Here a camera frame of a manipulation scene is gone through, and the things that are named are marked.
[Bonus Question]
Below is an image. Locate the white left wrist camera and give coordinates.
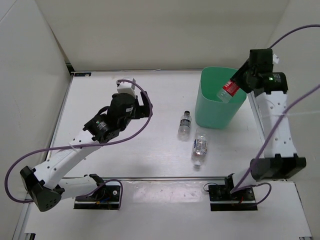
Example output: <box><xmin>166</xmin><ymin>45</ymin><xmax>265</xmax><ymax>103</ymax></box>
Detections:
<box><xmin>116</xmin><ymin>77</ymin><xmax>136</xmax><ymax>98</ymax></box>

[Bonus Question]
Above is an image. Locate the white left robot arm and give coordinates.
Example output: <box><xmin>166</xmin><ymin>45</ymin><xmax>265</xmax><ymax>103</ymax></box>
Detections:
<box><xmin>20</xmin><ymin>92</ymin><xmax>152</xmax><ymax>212</ymax></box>

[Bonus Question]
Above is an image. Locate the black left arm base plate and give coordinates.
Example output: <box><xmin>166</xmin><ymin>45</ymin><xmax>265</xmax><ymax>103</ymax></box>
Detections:
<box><xmin>73</xmin><ymin>179</ymin><xmax>123</xmax><ymax>210</ymax></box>

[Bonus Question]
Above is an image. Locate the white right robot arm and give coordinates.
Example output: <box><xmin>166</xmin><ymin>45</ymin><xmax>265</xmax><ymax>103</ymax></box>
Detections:
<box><xmin>224</xmin><ymin>48</ymin><xmax>307</xmax><ymax>200</ymax></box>

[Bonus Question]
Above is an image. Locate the clear bottle red label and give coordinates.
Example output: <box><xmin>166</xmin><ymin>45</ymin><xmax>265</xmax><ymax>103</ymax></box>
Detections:
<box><xmin>217</xmin><ymin>80</ymin><xmax>241</xmax><ymax>103</ymax></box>

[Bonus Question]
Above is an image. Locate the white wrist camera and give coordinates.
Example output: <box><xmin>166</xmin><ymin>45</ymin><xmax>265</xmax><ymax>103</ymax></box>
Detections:
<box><xmin>272</xmin><ymin>54</ymin><xmax>279</xmax><ymax>64</ymax></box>
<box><xmin>116</xmin><ymin>77</ymin><xmax>136</xmax><ymax>98</ymax></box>

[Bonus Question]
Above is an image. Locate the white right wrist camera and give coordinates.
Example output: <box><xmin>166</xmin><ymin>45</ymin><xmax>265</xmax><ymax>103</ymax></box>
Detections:
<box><xmin>272</xmin><ymin>54</ymin><xmax>279</xmax><ymax>64</ymax></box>

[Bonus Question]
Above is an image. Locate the clear bottle black label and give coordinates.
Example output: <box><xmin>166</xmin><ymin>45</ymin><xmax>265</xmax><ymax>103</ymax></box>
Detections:
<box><xmin>177</xmin><ymin>110</ymin><xmax>192</xmax><ymax>141</ymax></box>

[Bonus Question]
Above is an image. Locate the clear bottle blue white label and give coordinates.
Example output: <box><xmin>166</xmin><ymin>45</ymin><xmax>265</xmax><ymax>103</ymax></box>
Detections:
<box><xmin>191</xmin><ymin>128</ymin><xmax>209</xmax><ymax>169</ymax></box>

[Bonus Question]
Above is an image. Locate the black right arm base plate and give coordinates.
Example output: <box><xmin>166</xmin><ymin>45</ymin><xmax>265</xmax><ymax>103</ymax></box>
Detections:
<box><xmin>203</xmin><ymin>182</ymin><xmax>258</xmax><ymax>212</ymax></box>

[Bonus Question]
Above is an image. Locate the green plastic bin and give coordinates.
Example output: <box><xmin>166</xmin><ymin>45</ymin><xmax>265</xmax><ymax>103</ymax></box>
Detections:
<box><xmin>194</xmin><ymin>66</ymin><xmax>247</xmax><ymax>130</ymax></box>

